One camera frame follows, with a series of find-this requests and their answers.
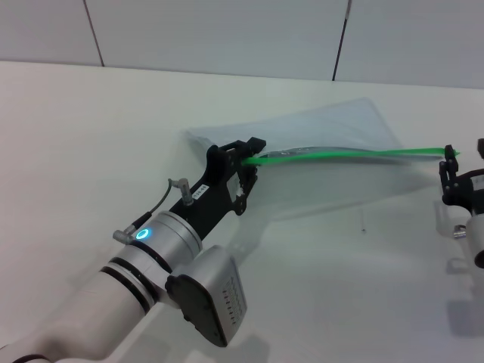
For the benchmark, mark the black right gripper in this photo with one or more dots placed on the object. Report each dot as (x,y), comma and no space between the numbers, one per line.
(469,193)

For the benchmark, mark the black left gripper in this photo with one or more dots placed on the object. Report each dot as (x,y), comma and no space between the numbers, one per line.
(213,191)

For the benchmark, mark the clear green-zipper document bag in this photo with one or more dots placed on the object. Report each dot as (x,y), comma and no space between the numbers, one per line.
(321,128)

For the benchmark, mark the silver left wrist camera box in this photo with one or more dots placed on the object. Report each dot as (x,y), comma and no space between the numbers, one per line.
(211,296)

